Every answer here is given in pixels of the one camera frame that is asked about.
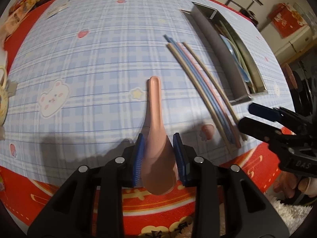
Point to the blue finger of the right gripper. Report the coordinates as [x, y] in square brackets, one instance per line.
[264, 112]
[258, 130]

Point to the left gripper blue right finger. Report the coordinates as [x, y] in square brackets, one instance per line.
[180, 155]

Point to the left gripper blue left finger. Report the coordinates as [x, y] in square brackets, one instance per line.
[137, 157]

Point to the pink soup spoon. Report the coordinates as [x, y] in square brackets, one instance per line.
[158, 171]

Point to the blue soup spoon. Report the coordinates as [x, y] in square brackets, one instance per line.
[231, 50]

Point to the blue chopstick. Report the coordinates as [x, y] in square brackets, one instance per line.
[228, 128]

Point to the beige soup spoon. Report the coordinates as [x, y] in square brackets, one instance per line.
[240, 58]

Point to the person's right hand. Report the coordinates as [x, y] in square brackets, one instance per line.
[287, 183]

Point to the brown trash bin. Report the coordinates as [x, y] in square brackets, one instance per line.
[289, 76]

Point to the steel perforated utensil tray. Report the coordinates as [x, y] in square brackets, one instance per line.
[205, 21]

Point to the white fleece sleeve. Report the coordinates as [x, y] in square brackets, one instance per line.
[292, 215]

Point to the cream refrigerator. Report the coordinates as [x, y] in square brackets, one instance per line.
[296, 42]

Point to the red cloth on refrigerator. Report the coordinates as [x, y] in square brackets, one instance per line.
[286, 19]

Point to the brown rice cooker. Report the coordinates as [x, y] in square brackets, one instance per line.
[250, 15]

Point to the blue plaid table mat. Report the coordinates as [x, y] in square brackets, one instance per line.
[82, 76]

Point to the black metal rack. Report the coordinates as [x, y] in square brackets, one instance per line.
[239, 4]

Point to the cream cartoon mug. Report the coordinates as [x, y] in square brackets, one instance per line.
[4, 96]

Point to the white paper label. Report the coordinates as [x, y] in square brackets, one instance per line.
[56, 10]

